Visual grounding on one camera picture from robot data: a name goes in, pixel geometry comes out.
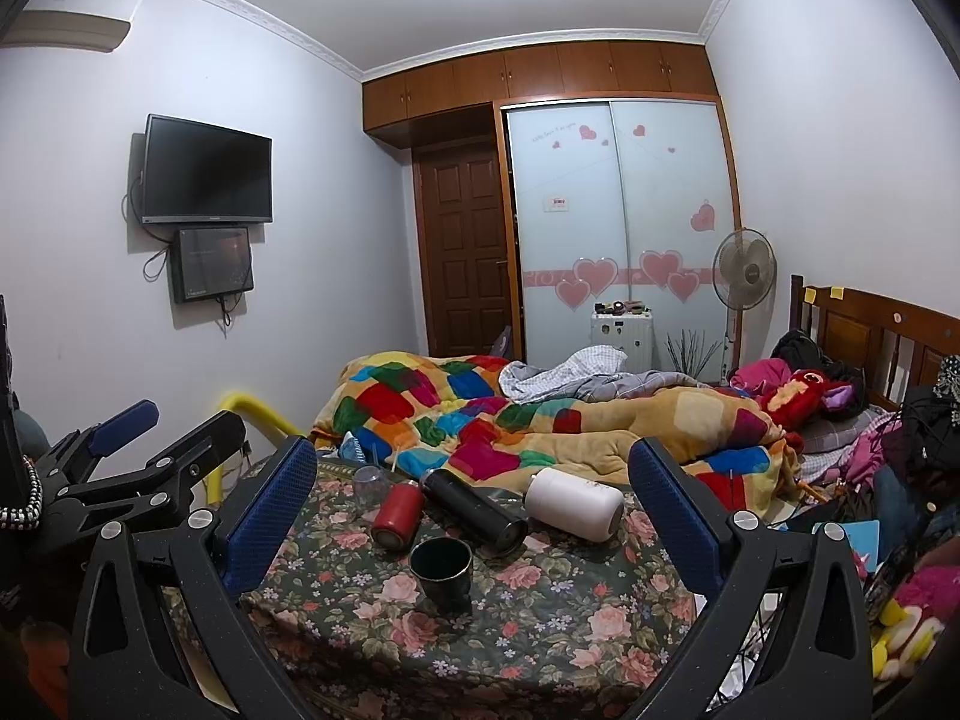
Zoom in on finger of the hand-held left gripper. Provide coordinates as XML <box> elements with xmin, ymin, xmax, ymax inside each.
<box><xmin>34</xmin><ymin>400</ymin><xmax>161</xmax><ymax>492</ymax></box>
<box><xmin>52</xmin><ymin>410</ymin><xmax>248</xmax><ymax>541</ymax></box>

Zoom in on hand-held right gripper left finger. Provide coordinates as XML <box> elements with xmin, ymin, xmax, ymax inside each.
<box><xmin>67</xmin><ymin>435</ymin><xmax>320</xmax><ymax>720</ymax></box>

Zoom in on clear plastic cup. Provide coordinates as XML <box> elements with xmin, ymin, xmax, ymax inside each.
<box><xmin>352</xmin><ymin>465</ymin><xmax>392</xmax><ymax>515</ymax></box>

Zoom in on white bedside cabinet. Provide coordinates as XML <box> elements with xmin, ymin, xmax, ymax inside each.
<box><xmin>590</xmin><ymin>300</ymin><xmax>655</xmax><ymax>374</ymax></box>

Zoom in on brown wooden door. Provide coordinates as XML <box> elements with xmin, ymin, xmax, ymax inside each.
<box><xmin>412</xmin><ymin>146</ymin><xmax>520</xmax><ymax>361</ymax></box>

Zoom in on wooden overhead cabinets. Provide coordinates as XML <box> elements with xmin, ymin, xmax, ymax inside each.
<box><xmin>362</xmin><ymin>41</ymin><xmax>721</xmax><ymax>152</ymax></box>

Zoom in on dark green cup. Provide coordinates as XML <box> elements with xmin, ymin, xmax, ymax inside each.
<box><xmin>409</xmin><ymin>538</ymin><xmax>473</xmax><ymax>612</ymax></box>

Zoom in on small wall monitor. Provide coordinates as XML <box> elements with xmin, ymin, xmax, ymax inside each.
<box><xmin>170</xmin><ymin>226</ymin><xmax>254</xmax><ymax>305</ymax></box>

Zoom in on purple clothes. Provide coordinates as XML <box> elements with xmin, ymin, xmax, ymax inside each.
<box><xmin>799</xmin><ymin>403</ymin><xmax>905</xmax><ymax>500</ymax></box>

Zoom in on white bottle cup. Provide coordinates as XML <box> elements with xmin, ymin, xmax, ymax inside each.
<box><xmin>523</xmin><ymin>467</ymin><xmax>625</xmax><ymax>542</ymax></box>

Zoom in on dry black twigs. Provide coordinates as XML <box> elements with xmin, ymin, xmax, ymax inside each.
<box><xmin>664</xmin><ymin>330</ymin><xmax>725</xmax><ymax>381</ymax></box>

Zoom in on black and white braided cord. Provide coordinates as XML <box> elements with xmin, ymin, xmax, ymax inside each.
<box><xmin>0</xmin><ymin>456</ymin><xmax>40</xmax><ymax>535</ymax></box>

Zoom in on standing fan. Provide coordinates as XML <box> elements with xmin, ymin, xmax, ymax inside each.
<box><xmin>711</xmin><ymin>227</ymin><xmax>781</xmax><ymax>385</ymax></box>

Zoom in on black clothing pile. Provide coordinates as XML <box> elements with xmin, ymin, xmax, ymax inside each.
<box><xmin>898</xmin><ymin>356</ymin><xmax>960</xmax><ymax>470</ymax></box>

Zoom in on red plush toy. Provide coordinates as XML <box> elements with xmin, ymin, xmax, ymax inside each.
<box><xmin>761</xmin><ymin>367</ymin><xmax>871</xmax><ymax>432</ymax></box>

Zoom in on sliding wardrobe with heart stickers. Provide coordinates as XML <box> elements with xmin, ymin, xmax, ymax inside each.
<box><xmin>501</xmin><ymin>97</ymin><xmax>743</xmax><ymax>377</ymax></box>

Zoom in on floral cloth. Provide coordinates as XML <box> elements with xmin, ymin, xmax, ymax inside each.
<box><xmin>169</xmin><ymin>454</ymin><xmax>721</xmax><ymax>720</ymax></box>

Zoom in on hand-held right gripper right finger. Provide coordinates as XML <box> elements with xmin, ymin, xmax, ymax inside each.
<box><xmin>622</xmin><ymin>437</ymin><xmax>876</xmax><ymax>720</ymax></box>

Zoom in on wooden headboard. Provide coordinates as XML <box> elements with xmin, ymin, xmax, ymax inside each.
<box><xmin>791</xmin><ymin>275</ymin><xmax>960</xmax><ymax>412</ymax></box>

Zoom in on wall air conditioner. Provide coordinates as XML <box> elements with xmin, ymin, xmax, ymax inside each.
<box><xmin>0</xmin><ymin>10</ymin><xmax>133</xmax><ymax>53</ymax></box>

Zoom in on black television cable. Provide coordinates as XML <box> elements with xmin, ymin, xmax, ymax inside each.
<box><xmin>122</xmin><ymin>171</ymin><xmax>175</xmax><ymax>280</ymax></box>

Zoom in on colourful patchwork quilt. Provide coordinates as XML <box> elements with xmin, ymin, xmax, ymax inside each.
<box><xmin>311</xmin><ymin>351</ymin><xmax>803</xmax><ymax>497</ymax></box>

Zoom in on wall television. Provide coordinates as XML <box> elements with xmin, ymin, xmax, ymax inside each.
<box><xmin>141</xmin><ymin>114</ymin><xmax>273</xmax><ymax>226</ymax></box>

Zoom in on yellow rail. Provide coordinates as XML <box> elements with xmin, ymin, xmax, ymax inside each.
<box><xmin>201</xmin><ymin>388</ymin><xmax>302</xmax><ymax>503</ymax></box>

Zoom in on light blue book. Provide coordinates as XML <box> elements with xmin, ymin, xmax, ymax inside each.
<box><xmin>820</xmin><ymin>519</ymin><xmax>883</xmax><ymax>572</ymax></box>

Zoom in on pink cloth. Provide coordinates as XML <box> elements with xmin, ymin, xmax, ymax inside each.
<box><xmin>731</xmin><ymin>358</ymin><xmax>793</xmax><ymax>395</ymax></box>

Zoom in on black tumbler cup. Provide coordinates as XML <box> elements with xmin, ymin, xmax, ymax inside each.
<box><xmin>420</xmin><ymin>469</ymin><xmax>530</xmax><ymax>550</ymax></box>

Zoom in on yellow and pink toy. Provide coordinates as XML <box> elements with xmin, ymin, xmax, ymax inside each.
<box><xmin>872</xmin><ymin>565</ymin><xmax>960</xmax><ymax>685</ymax></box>

